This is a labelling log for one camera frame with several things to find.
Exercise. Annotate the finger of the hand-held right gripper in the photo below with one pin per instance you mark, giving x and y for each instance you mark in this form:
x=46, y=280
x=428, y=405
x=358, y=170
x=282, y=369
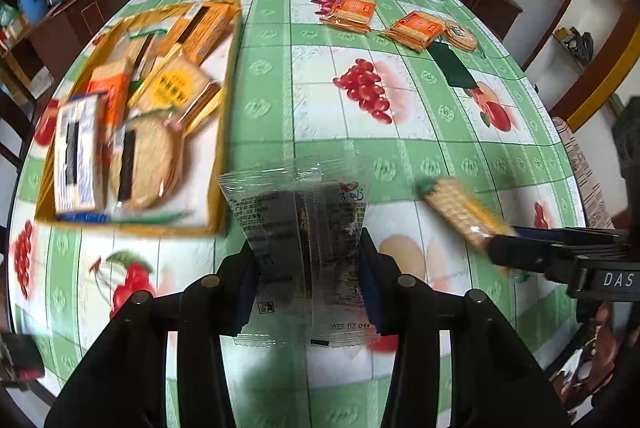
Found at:
x=530, y=255
x=590, y=240

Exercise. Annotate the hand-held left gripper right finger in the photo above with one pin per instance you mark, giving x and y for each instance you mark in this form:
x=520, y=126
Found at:
x=372, y=298

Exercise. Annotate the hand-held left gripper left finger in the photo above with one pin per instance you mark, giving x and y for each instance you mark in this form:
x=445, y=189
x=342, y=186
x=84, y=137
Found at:
x=245, y=308

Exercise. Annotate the clear dark snack packet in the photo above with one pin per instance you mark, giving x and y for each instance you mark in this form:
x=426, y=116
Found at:
x=300, y=248

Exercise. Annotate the long yellow cracker packet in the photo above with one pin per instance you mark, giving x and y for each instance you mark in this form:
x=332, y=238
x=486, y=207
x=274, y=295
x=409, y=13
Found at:
x=462, y=208

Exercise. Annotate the large round biscuit packet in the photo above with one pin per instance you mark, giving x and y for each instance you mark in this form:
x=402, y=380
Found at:
x=145, y=163

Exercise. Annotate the yellow cardboard tray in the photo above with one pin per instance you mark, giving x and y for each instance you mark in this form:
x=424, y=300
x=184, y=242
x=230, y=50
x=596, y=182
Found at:
x=227, y=118

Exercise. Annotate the white blue-edged cracker packet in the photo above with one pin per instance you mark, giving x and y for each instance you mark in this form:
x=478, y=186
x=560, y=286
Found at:
x=75, y=158

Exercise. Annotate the yellow label cracker packet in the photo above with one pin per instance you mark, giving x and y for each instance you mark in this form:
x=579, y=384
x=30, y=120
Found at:
x=172, y=86

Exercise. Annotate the orange square cracker packet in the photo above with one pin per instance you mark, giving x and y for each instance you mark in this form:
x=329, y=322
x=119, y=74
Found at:
x=107, y=96

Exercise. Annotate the green-edged cracker packet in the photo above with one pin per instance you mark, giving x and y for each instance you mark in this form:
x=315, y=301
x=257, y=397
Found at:
x=137, y=53

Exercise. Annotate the large orange black-striped packet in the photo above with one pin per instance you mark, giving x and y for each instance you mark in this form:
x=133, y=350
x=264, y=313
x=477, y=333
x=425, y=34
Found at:
x=200, y=28

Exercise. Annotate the patterned chair cushion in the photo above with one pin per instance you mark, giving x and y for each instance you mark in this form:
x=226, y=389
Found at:
x=585, y=178

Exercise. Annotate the dark tool with yellow part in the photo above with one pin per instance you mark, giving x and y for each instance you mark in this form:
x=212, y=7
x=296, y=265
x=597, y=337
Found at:
x=575, y=39

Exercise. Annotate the dark green packet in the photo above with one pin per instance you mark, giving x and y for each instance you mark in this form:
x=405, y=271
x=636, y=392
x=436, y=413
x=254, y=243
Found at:
x=452, y=63

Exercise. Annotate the small round biscuit packet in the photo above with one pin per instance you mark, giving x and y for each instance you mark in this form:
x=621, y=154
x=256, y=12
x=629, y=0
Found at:
x=461, y=36

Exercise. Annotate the small orange cracker packet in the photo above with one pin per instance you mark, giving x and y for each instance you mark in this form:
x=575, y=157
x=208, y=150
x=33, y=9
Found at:
x=415, y=28
x=347, y=11

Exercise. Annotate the wooden chair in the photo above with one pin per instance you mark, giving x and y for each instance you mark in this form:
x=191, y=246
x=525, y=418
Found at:
x=15, y=108

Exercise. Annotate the green and white container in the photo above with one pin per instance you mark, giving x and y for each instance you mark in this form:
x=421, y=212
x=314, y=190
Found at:
x=10, y=21

